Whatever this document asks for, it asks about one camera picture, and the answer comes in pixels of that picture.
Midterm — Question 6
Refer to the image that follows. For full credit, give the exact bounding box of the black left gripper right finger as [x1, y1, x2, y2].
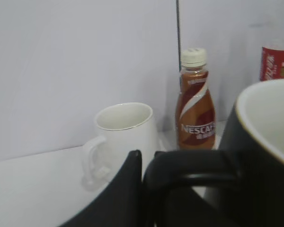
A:
[155, 187, 218, 227]

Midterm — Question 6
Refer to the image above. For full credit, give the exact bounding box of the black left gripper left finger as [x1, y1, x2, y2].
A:
[62, 150, 142, 227]

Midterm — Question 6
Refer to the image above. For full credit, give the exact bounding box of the black ceramic mug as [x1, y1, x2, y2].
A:
[142, 79, 284, 227]

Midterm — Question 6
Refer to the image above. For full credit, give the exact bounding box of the white ceramic mug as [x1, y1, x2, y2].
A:
[82, 102, 160, 191]

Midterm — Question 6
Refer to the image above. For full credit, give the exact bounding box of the Nescafe coffee bottle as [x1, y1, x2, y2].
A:
[175, 48, 216, 150]

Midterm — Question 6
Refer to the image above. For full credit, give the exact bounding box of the cola bottle red label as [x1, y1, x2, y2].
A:
[259, 39, 284, 81]

